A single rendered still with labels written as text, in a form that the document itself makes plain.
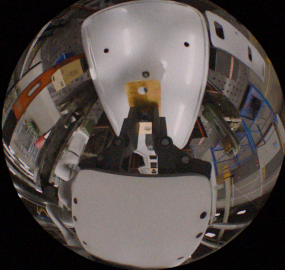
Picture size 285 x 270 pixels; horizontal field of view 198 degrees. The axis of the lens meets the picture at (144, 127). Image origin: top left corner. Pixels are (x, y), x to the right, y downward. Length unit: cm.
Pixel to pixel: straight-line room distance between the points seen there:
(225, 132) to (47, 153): 32
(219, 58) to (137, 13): 17
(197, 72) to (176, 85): 5
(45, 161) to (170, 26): 29
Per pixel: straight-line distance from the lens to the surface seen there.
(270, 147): 793
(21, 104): 16
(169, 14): 18
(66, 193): 59
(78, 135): 83
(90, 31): 20
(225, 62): 24
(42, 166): 18
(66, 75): 16
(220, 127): 21
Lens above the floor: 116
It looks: 41 degrees down
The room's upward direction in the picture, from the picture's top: 175 degrees counter-clockwise
